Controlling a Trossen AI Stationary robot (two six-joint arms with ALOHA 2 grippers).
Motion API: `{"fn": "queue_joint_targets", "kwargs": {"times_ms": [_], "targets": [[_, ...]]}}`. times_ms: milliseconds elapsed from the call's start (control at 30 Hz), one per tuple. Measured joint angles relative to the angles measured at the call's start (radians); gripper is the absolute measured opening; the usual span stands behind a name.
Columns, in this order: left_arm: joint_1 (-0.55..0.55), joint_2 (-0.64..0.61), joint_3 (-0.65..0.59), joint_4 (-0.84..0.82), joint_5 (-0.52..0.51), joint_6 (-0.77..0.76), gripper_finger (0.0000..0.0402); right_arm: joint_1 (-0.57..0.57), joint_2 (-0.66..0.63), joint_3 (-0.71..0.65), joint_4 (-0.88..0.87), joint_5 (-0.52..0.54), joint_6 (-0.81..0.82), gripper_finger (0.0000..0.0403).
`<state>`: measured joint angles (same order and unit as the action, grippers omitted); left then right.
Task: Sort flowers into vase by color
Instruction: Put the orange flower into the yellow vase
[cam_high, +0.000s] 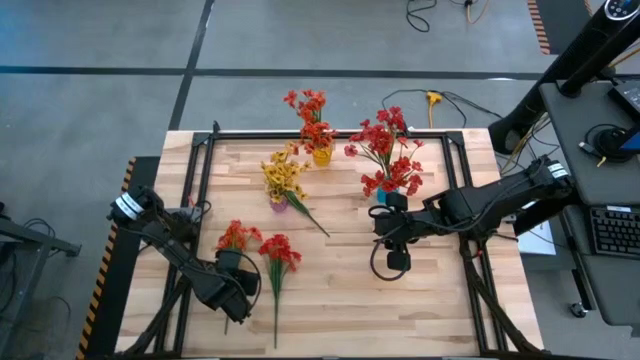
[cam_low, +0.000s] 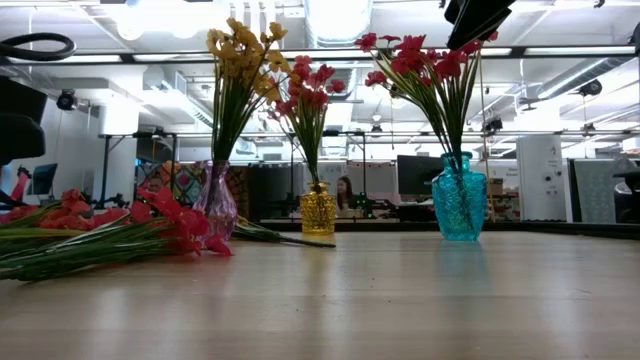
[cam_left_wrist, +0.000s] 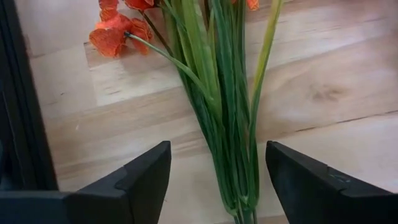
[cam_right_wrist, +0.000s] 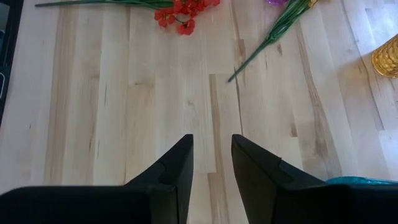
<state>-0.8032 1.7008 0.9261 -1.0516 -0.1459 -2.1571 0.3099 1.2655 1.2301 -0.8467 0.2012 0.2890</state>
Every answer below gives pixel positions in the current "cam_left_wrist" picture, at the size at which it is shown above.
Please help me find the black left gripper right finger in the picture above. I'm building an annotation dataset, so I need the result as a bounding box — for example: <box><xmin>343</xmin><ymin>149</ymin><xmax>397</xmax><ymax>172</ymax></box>
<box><xmin>266</xmin><ymin>140</ymin><xmax>398</xmax><ymax>224</ymax></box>

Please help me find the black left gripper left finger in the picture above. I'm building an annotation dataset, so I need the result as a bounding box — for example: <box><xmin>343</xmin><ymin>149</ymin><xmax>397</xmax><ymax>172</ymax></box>
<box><xmin>0</xmin><ymin>140</ymin><xmax>172</xmax><ymax>224</ymax></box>

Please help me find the orange artificial flower bunch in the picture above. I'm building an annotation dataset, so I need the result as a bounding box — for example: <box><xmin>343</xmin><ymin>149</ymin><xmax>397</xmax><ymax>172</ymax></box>
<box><xmin>88</xmin><ymin>0</ymin><xmax>285</xmax><ymax>224</ymax></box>

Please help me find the black metal table frame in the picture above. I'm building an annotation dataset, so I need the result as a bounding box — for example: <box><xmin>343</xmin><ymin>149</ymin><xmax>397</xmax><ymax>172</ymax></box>
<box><xmin>0</xmin><ymin>0</ymin><xmax>60</xmax><ymax>192</ymax></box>

